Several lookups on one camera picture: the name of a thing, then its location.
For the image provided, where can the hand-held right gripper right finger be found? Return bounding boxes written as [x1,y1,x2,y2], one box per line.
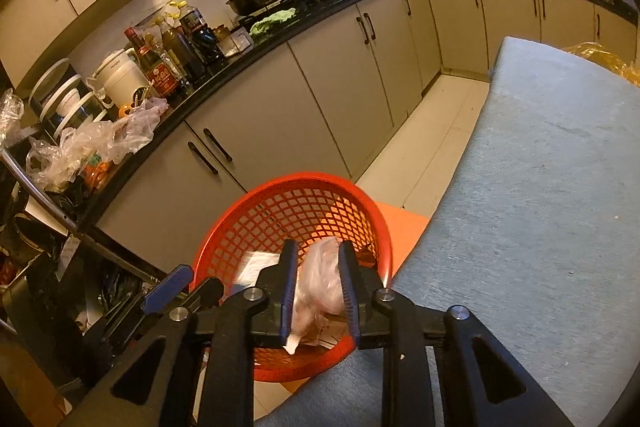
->
[337,241,576,427]

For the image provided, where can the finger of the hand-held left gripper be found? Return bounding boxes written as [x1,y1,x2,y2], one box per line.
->
[187,278,225,314]
[102,264,195,338]

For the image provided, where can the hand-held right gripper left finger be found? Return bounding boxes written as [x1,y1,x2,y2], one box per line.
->
[65,239,300,427]

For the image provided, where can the orange mesh basket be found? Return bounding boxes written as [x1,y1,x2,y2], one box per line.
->
[191,172,394,383]

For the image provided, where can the black kitchen countertop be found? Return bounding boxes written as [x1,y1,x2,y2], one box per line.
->
[45,0,638,233]

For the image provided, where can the crumpled clear plastic bags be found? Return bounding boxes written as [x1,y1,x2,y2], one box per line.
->
[25,99,170,190]

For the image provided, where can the beige lower kitchen cabinets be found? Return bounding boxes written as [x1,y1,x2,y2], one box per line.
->
[95,0,638,275]

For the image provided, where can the red label sauce bottle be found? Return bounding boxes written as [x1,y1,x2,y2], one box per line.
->
[124,27,182,100]

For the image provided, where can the white electric kettle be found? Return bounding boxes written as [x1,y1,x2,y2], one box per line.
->
[87,49,151,110]

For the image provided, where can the yellow cap oil bottle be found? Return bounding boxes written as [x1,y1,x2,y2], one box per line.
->
[161,18,205,82]

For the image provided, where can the small clear plastic container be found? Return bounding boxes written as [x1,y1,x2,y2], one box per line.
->
[220,27,253,58]

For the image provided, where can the dark soy sauce bottle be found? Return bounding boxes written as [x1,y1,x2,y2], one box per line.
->
[180,3,225,66]

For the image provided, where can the yellow plastic bag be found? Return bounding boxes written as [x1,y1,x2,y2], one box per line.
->
[562,41,640,88]

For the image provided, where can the metal tube frame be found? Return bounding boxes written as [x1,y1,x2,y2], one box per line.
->
[0,149,166,283]

